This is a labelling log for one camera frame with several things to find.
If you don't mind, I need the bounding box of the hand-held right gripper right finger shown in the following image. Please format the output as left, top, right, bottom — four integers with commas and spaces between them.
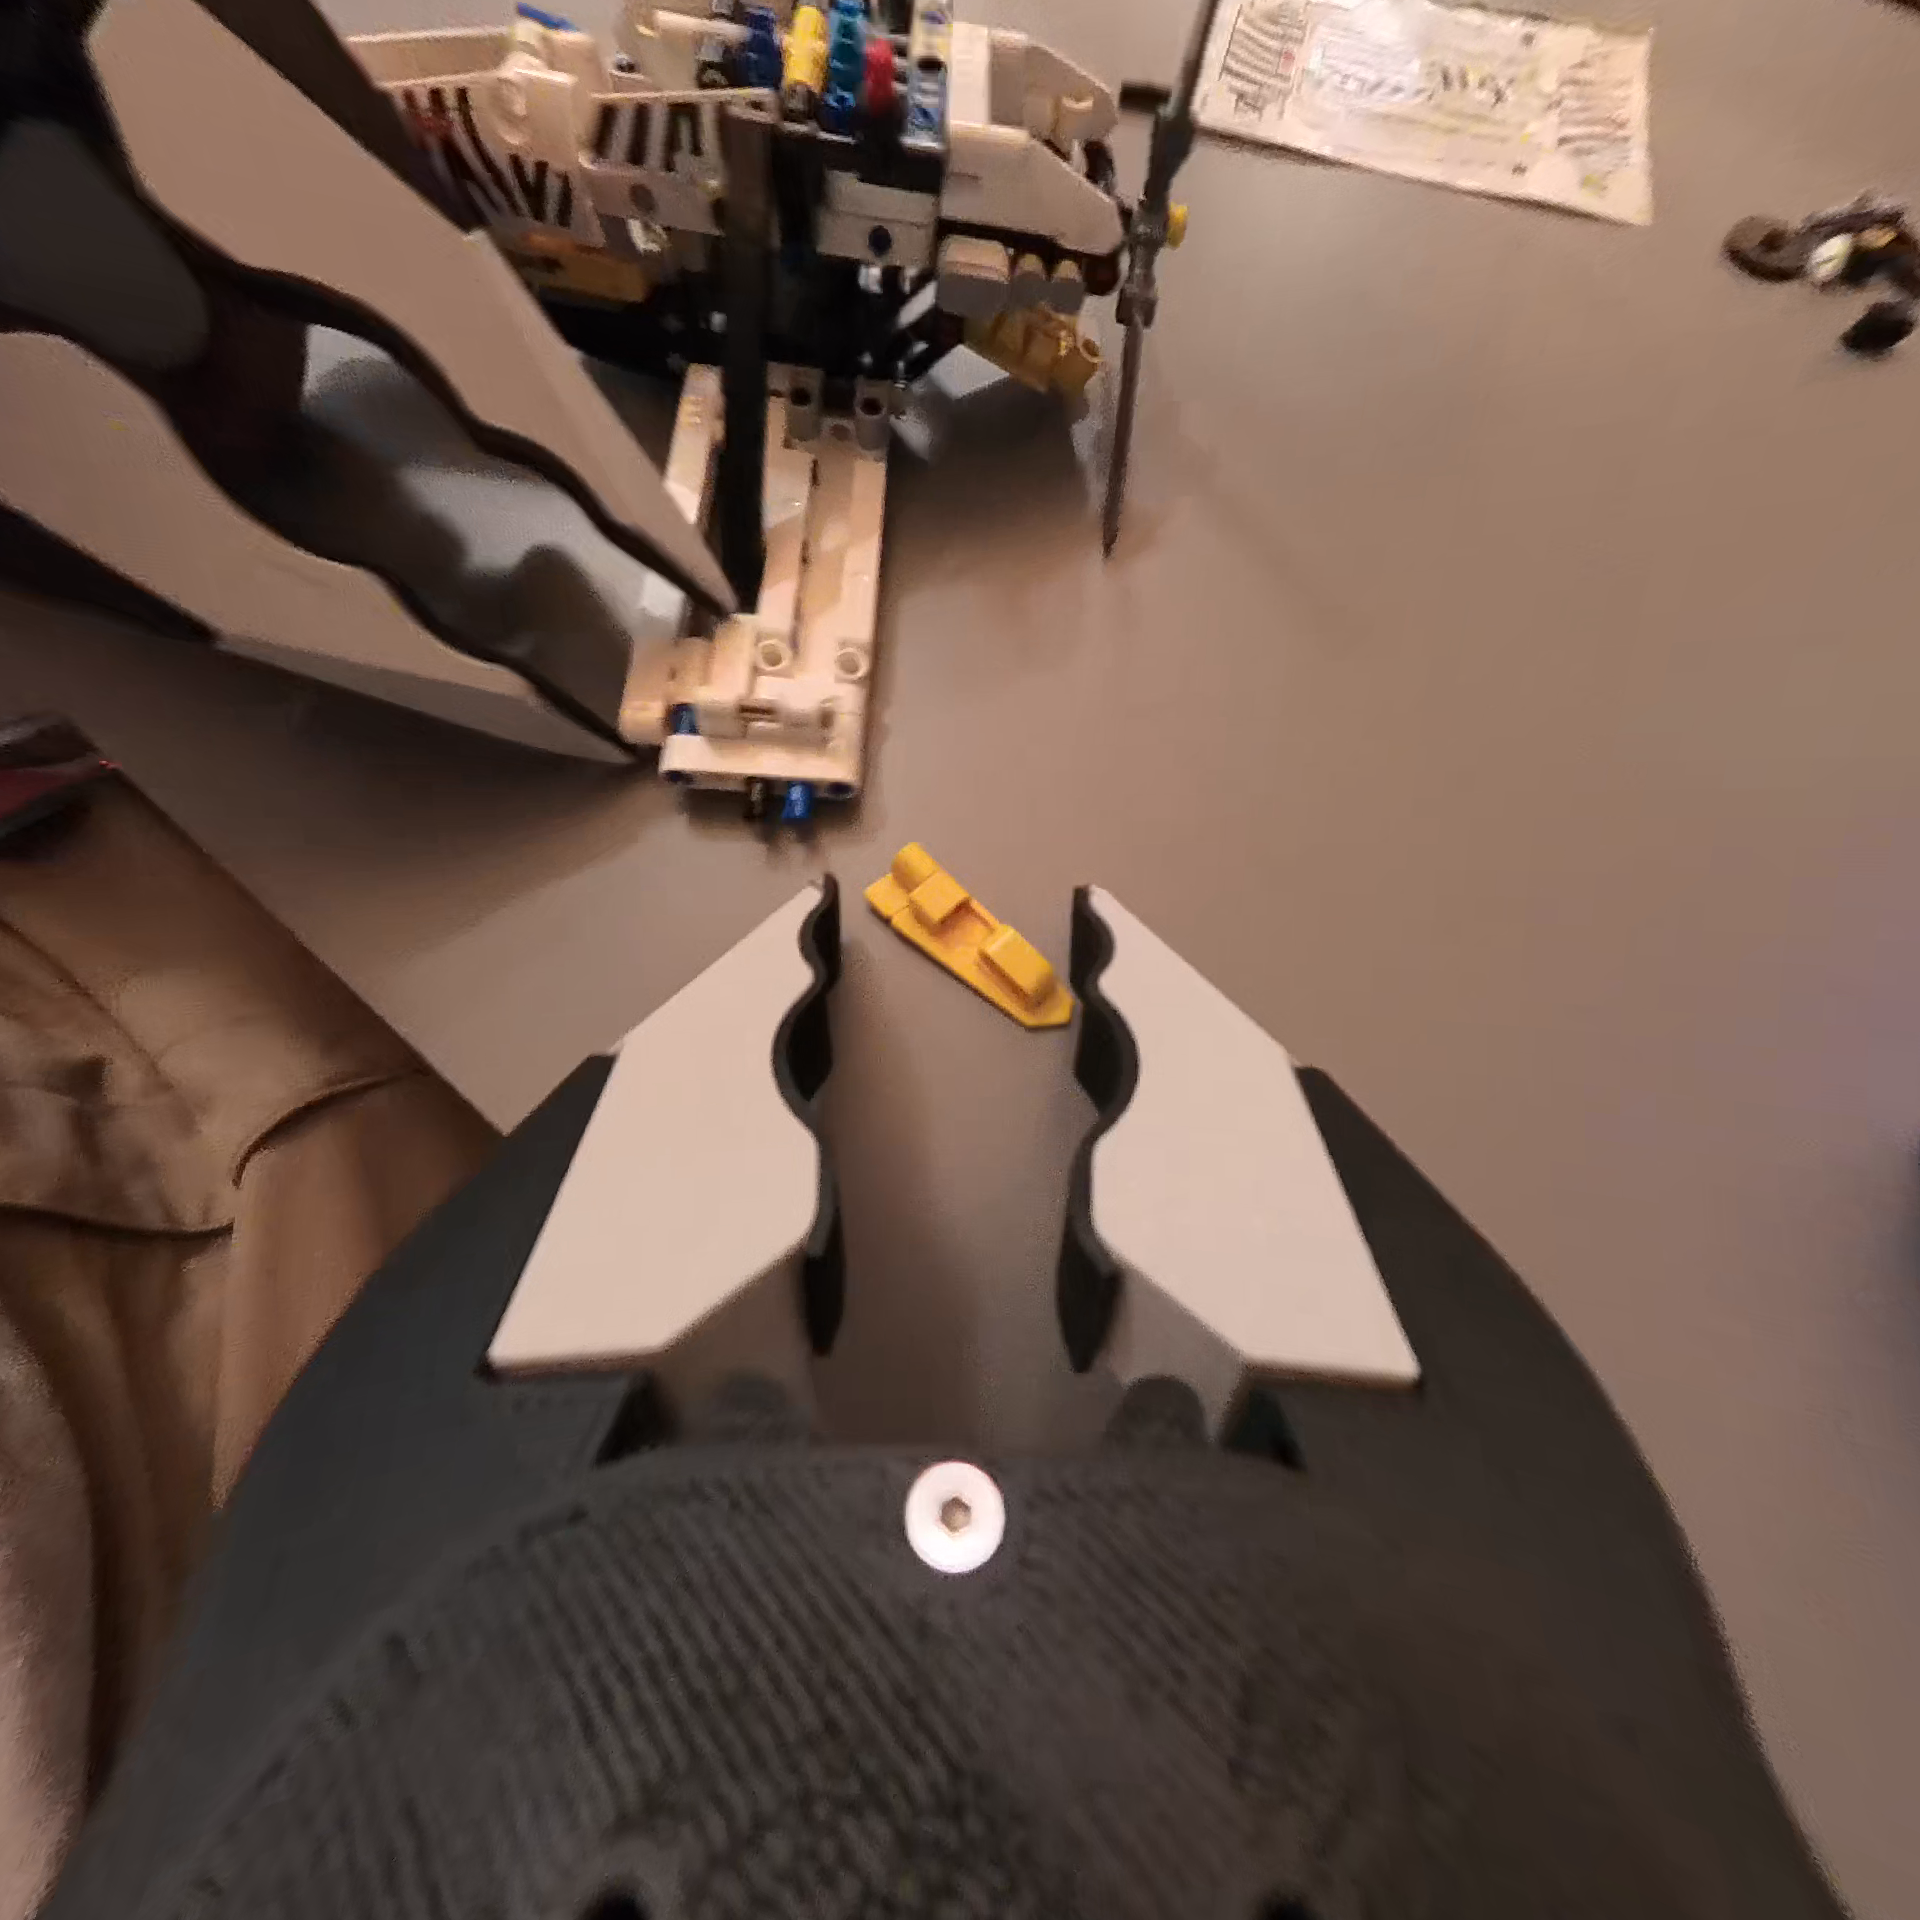
1058, 885, 1422, 1429

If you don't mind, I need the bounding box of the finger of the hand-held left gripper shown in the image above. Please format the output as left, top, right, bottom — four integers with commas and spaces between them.
81, 0, 740, 620
0, 330, 644, 771

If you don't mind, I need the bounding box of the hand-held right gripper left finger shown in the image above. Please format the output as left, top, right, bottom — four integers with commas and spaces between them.
481, 877, 845, 1381

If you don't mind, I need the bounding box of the long yellow lego piece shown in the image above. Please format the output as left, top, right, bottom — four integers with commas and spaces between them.
936, 907, 1075, 1035

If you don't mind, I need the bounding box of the zebra striped lego helicopter model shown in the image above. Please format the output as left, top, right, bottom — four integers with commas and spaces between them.
344, 0, 1194, 831

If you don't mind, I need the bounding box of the lego sticker sheet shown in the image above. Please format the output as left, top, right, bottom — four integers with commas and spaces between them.
1195, 0, 1656, 228

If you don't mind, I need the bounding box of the black lego connector piece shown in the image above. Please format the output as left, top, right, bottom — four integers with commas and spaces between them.
1722, 193, 1920, 290

